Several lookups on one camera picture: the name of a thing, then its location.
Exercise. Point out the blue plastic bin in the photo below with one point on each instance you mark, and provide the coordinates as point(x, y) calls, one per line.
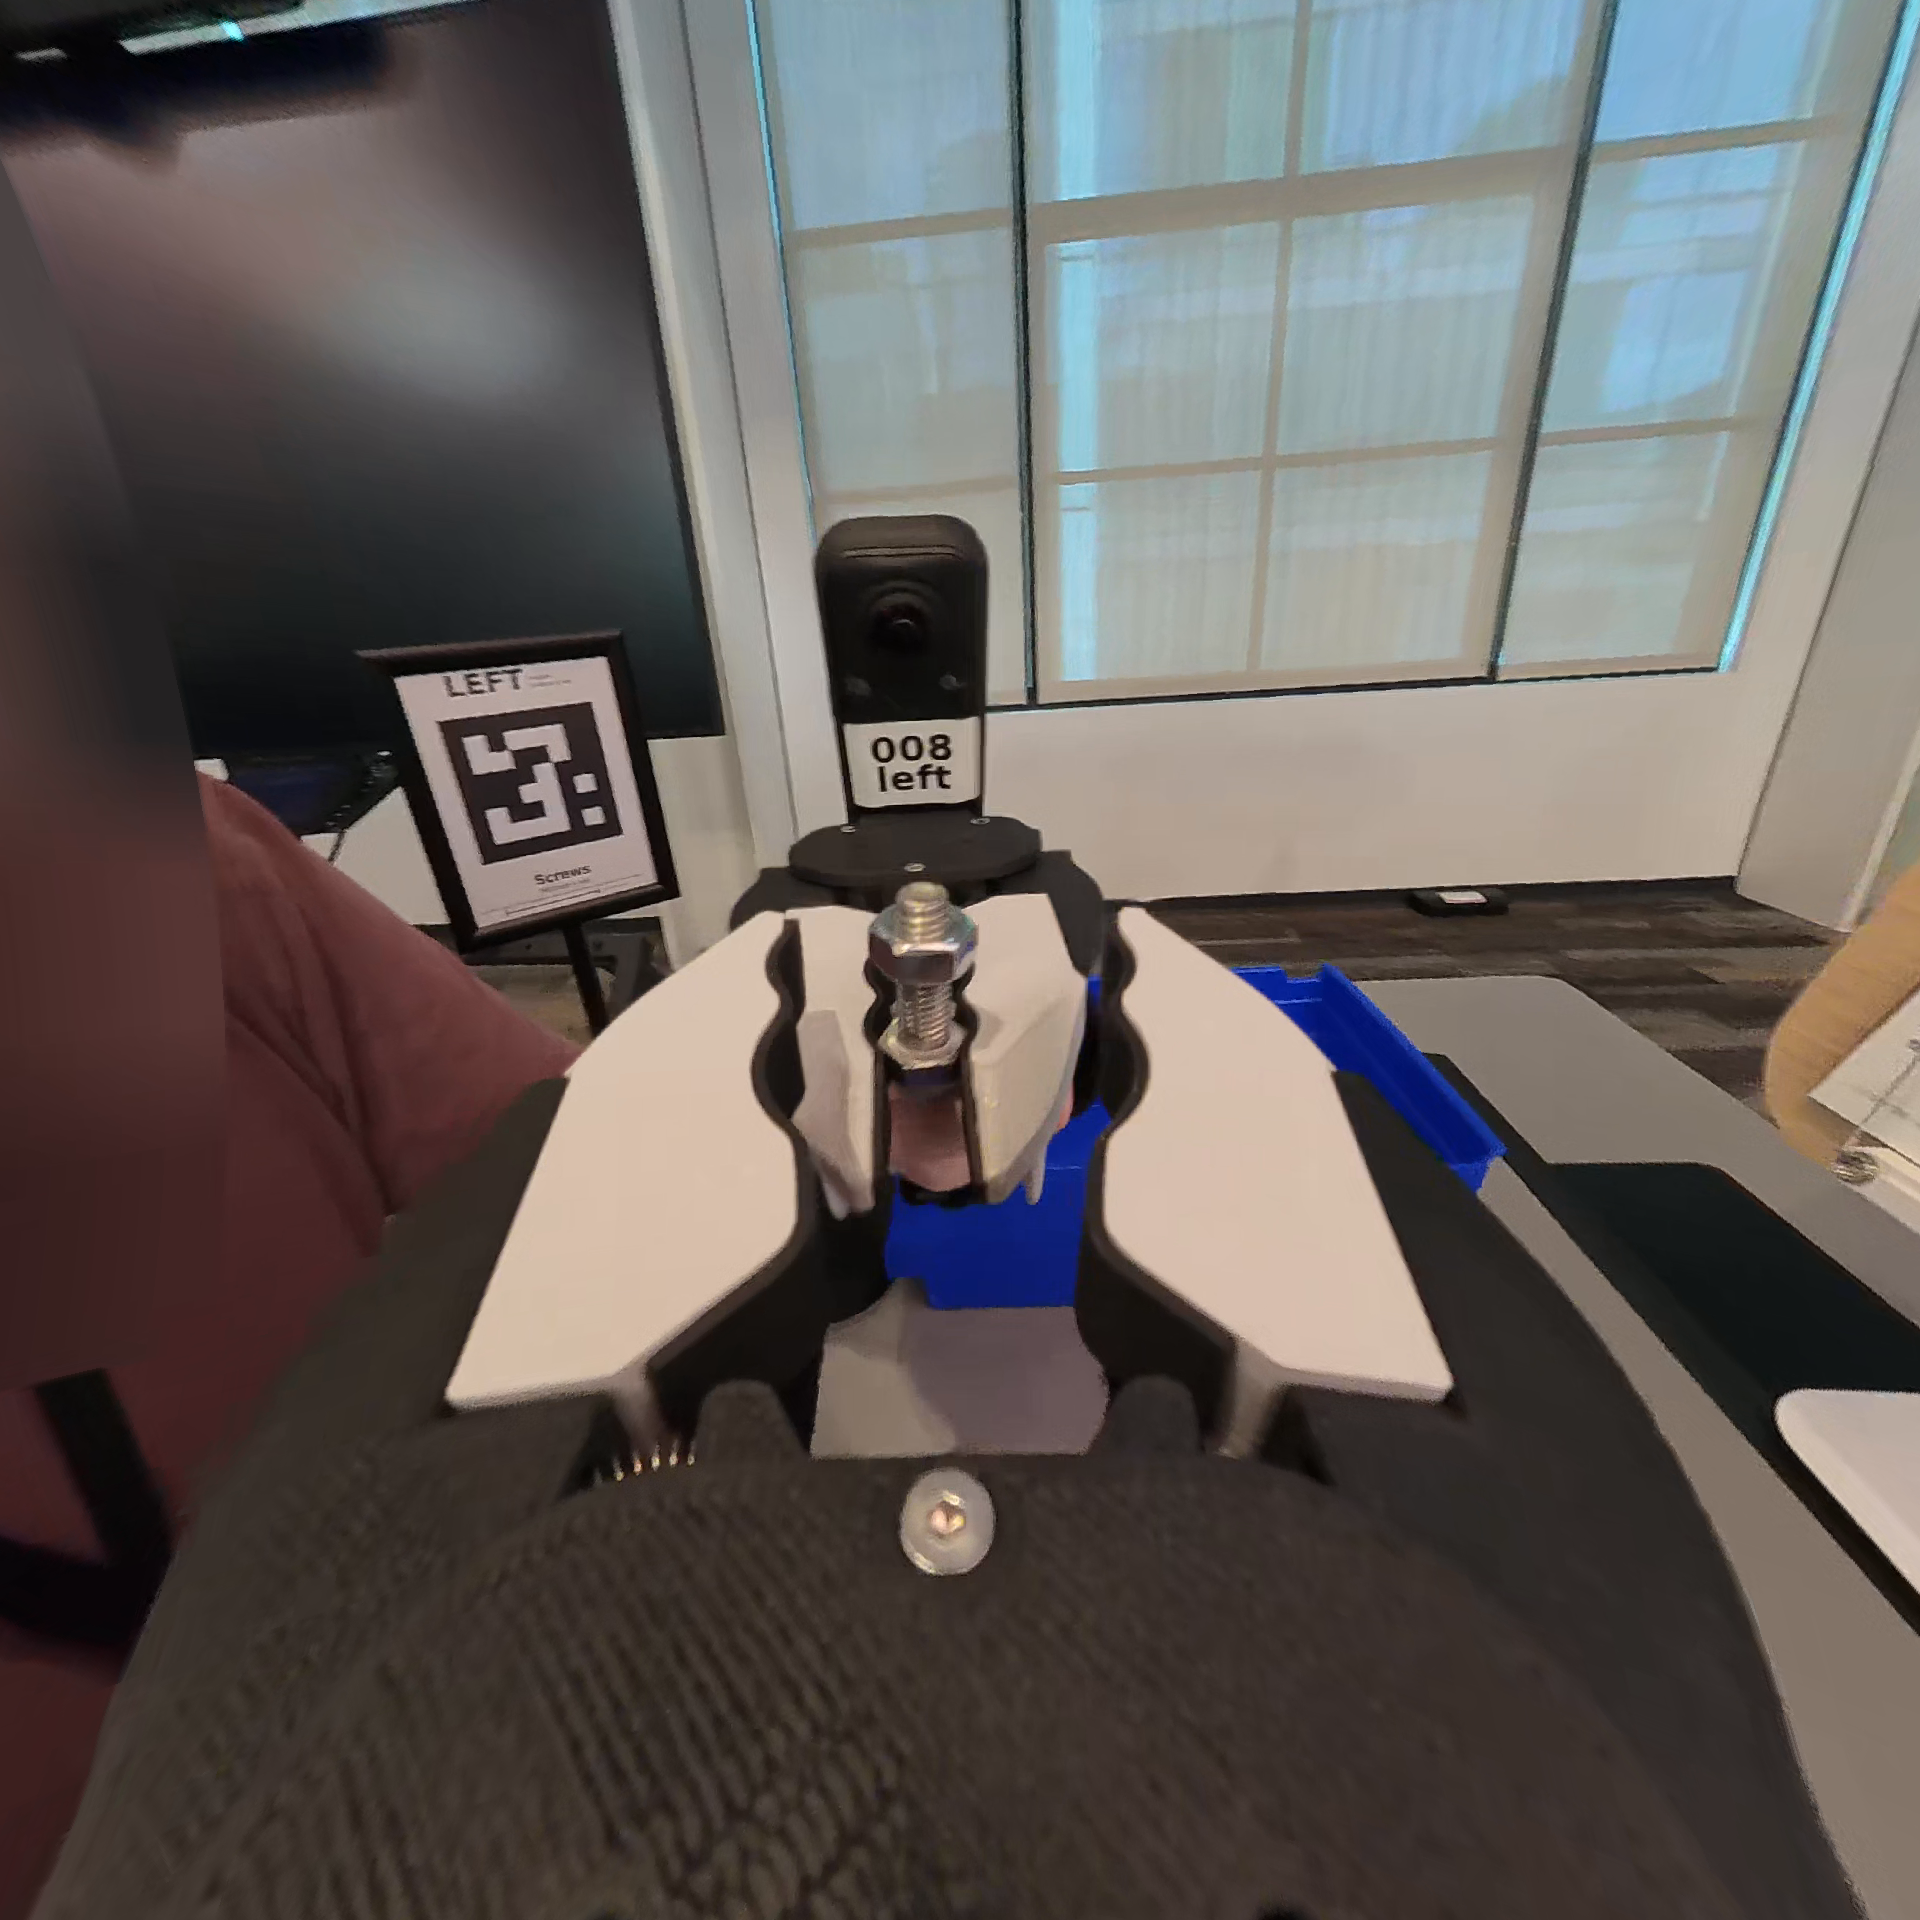
point(975, 1260)

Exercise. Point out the steel hex bolt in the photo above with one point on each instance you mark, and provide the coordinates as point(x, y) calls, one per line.
point(925, 1004)

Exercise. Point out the black framed tag sign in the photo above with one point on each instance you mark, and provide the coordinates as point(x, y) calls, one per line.
point(524, 779)

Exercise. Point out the black video conference bar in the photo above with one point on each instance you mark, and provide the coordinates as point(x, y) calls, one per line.
point(150, 25)

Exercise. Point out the large black wall screen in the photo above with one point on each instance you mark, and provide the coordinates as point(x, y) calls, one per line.
point(451, 374)

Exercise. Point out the printed instruction sheet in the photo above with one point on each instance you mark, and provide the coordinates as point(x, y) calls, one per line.
point(1883, 1095)

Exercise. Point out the wooden backing board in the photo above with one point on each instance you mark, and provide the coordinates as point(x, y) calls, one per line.
point(1822, 1035)

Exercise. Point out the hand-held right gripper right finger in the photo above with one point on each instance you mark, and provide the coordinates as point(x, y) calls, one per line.
point(1275, 1202)

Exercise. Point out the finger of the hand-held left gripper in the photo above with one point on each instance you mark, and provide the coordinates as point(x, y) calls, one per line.
point(833, 974)
point(1035, 1035)

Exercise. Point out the small black floor device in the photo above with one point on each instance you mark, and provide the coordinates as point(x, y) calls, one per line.
point(1458, 901)

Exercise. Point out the steel hex nut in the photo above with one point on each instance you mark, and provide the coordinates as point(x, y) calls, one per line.
point(901, 943)

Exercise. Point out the white framed window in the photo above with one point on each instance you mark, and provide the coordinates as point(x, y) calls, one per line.
point(1351, 302)

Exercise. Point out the person's left hand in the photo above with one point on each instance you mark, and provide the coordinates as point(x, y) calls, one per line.
point(929, 1147)

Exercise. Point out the black easel stand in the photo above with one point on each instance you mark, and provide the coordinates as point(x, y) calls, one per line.
point(586, 974)

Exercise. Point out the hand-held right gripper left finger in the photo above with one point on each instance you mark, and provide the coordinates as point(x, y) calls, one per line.
point(630, 1202)

